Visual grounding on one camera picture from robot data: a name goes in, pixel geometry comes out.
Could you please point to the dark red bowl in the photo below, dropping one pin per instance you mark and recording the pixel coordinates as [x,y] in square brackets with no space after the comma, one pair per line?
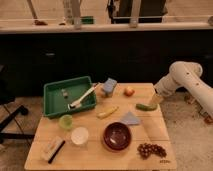
[116,137]

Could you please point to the green plastic tray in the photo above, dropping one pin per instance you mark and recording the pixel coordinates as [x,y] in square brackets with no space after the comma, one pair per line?
[55,105]

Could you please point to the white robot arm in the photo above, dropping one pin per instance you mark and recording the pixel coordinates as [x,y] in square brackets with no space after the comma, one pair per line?
[187,75]

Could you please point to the blue sponge block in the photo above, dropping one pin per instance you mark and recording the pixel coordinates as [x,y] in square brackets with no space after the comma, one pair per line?
[108,87]

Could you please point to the black office chair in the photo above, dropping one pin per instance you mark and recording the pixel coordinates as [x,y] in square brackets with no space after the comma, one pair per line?
[5,98]

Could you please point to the green pepper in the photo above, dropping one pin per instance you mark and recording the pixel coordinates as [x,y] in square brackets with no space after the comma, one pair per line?
[146,107]

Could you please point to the white paper cup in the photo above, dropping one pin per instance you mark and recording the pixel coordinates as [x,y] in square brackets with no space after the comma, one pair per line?
[79,136]

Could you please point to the bunch of dark grapes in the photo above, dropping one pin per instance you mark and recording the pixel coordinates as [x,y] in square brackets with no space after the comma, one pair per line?
[146,150]

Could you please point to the wooden folding table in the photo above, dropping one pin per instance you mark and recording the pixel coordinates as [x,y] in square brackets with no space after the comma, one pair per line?
[93,156]

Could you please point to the green plastic cup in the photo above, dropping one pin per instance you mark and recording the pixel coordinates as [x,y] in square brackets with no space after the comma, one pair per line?
[65,122]

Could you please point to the orange round fruit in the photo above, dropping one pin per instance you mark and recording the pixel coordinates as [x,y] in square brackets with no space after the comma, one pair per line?
[129,91]

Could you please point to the small object in tray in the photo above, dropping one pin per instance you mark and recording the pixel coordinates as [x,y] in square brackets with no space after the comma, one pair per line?
[64,93]

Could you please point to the grey folded cloth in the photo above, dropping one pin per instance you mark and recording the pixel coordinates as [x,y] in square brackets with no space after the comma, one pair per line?
[130,119]

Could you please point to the white brush black handle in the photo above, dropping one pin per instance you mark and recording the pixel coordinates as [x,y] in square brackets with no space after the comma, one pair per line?
[51,149]

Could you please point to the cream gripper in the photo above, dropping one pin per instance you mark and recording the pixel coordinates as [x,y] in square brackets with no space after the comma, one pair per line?
[156,99]

